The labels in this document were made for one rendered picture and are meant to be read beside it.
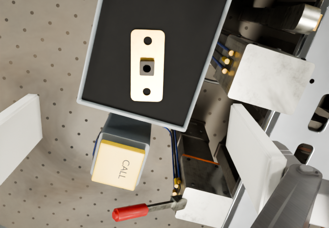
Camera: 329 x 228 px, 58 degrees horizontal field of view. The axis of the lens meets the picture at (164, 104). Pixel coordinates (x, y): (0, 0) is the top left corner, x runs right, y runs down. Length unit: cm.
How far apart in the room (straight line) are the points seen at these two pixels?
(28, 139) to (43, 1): 69
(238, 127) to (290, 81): 28
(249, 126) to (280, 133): 44
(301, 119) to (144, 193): 57
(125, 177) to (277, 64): 25
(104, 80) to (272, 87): 23
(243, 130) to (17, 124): 12
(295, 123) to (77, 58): 57
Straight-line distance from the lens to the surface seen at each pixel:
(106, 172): 41
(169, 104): 36
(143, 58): 35
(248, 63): 42
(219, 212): 58
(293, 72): 44
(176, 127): 37
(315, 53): 57
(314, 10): 45
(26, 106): 18
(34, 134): 19
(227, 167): 81
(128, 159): 40
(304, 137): 62
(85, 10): 83
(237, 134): 17
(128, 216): 49
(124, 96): 36
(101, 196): 102
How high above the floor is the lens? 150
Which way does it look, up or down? 71 degrees down
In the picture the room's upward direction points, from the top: 178 degrees clockwise
